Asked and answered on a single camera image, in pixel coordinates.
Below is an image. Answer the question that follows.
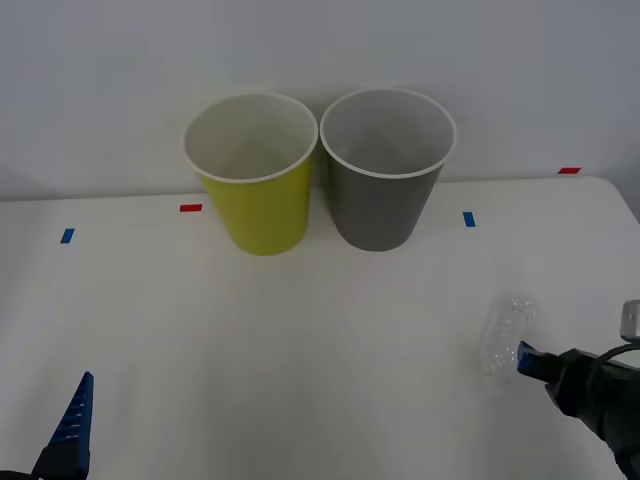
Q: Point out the grey plastic waste bin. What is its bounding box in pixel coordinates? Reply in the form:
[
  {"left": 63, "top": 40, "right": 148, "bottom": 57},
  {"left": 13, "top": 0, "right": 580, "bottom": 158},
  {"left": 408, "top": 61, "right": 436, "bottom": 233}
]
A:
[{"left": 319, "top": 87, "right": 458, "bottom": 253}]

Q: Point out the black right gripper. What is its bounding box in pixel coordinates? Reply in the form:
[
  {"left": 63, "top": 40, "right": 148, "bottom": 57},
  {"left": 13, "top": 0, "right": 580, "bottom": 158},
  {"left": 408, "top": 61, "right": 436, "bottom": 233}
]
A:
[{"left": 515, "top": 340, "right": 640, "bottom": 442}]

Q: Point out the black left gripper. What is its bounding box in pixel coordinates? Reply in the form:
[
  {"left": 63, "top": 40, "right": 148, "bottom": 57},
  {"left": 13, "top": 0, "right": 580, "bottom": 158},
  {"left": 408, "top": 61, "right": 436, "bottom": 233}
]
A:
[{"left": 0, "top": 370, "right": 95, "bottom": 480}]

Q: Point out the clear plastic bottle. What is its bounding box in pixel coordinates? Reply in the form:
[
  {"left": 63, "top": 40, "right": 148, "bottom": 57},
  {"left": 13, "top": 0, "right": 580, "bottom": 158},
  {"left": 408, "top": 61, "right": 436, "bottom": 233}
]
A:
[{"left": 478, "top": 295, "right": 539, "bottom": 379}]

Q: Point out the yellow-green plastic waste bin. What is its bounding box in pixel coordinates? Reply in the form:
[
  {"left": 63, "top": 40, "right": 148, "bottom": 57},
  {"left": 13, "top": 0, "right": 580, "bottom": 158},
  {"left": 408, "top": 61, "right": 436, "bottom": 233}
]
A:
[{"left": 181, "top": 91, "right": 320, "bottom": 257}]

